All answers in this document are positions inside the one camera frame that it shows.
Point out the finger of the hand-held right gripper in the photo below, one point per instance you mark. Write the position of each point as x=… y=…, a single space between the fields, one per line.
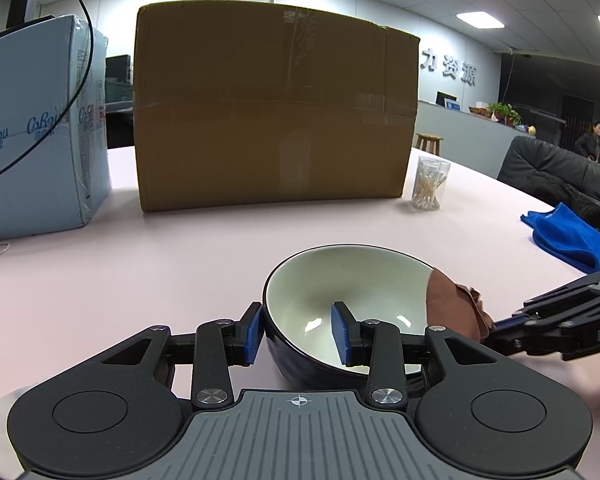
x=530 y=335
x=580 y=292

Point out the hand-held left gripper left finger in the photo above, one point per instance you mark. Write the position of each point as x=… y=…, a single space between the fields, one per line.
x=252 y=335

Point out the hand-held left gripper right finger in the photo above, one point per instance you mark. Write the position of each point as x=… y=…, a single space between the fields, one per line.
x=341 y=335

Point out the dark bowl with cream inside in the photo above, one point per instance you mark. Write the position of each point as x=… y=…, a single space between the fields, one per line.
x=350 y=290

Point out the brown cloth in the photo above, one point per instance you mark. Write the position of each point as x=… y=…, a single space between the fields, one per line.
x=455 y=305

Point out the blue towel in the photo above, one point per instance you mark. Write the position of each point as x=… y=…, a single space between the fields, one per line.
x=565 y=235

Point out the black chair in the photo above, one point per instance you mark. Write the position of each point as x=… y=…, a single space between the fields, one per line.
x=545 y=170

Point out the clear jar of cotton swabs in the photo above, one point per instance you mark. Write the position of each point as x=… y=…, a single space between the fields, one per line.
x=430 y=187

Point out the white reception counter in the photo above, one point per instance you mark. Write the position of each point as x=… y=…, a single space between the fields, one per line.
x=475 y=145

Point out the low potted green plant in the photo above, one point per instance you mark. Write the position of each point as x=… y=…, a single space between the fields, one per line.
x=504 y=112

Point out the wooden stool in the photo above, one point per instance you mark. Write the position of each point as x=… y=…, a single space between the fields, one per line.
x=428 y=142

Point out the large brown cardboard box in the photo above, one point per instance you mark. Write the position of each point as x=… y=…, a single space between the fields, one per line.
x=275 y=110

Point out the computer monitor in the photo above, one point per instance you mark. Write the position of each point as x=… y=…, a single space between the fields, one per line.
x=446 y=101

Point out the dark desk monitor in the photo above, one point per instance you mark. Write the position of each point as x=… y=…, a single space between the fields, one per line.
x=118 y=77

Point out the light blue wrapped package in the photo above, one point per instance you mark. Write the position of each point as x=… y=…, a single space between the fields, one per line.
x=30 y=135

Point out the black power adapter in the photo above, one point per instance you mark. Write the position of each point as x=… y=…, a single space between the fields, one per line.
x=21 y=7

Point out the silver wall lettering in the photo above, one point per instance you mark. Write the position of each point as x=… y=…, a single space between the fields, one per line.
x=450 y=67

